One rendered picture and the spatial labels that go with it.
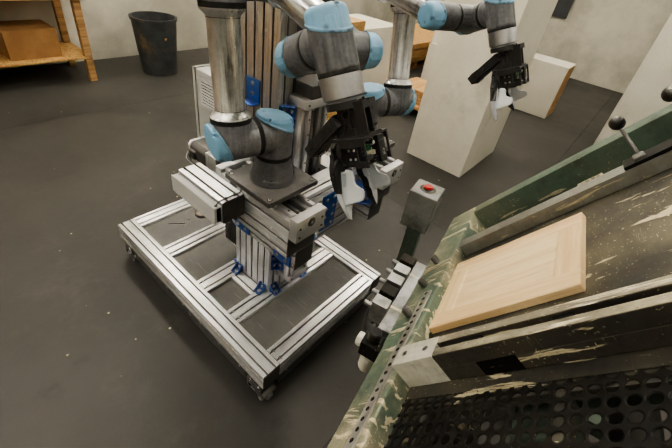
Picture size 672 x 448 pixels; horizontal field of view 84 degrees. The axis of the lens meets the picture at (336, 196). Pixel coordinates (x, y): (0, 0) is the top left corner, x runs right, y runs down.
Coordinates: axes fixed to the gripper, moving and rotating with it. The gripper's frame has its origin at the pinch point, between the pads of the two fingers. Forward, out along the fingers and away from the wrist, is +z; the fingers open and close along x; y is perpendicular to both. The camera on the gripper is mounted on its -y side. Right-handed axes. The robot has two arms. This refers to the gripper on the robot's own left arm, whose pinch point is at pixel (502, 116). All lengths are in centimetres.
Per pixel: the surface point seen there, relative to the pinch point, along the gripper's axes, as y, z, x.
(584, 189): 21.1, 22.0, -3.4
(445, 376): 6, 44, -63
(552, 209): 13.2, 28.0, -4.8
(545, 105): -118, 73, 470
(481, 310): 7, 40, -43
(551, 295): 22, 32, -42
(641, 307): 39, 20, -59
